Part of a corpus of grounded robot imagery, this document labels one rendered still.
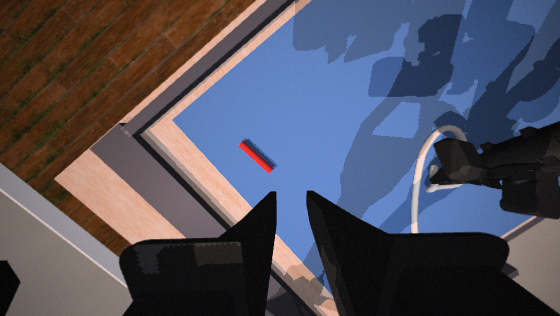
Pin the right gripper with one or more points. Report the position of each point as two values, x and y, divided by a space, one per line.
464 165

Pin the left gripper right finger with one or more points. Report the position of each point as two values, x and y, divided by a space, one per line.
363 268

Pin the white rope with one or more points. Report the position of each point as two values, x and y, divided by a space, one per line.
433 169

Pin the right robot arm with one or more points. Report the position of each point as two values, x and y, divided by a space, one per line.
530 190

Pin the red cylinder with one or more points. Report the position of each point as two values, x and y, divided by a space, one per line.
246 148

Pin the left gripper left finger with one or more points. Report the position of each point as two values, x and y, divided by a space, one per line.
239 261

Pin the blue work mat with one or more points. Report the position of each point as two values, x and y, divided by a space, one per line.
341 98

